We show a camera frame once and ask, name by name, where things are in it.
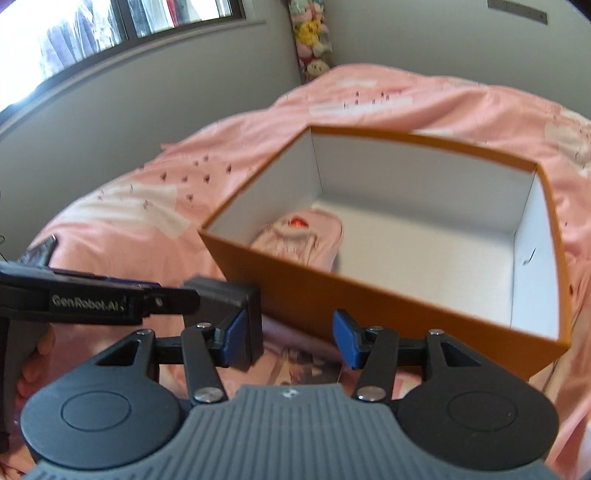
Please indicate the pink printed blanket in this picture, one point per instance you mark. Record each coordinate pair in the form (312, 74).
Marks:
(369, 101)

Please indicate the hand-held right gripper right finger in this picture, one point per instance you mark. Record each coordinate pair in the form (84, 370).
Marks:
(346, 341)

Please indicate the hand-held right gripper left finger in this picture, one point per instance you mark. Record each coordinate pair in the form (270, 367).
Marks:
(233, 339)

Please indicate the window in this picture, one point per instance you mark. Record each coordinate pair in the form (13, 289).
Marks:
(92, 27)

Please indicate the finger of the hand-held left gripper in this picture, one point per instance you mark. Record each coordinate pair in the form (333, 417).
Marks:
(171, 302)
(129, 280)

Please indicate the pink folded garment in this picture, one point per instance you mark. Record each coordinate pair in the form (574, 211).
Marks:
(295, 244)

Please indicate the person's left hand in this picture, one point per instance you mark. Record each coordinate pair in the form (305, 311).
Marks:
(39, 357)

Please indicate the dark flat object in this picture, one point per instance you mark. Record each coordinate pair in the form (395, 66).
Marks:
(42, 251)

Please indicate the grey wall strip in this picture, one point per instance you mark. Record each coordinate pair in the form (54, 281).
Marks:
(517, 10)

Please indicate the printed picture card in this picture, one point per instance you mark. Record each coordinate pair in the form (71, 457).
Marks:
(309, 367)

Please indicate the orange cardboard box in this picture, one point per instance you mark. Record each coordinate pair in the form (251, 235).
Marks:
(369, 300)

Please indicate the hanging plush toys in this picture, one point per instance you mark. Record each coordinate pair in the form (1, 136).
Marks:
(311, 41)

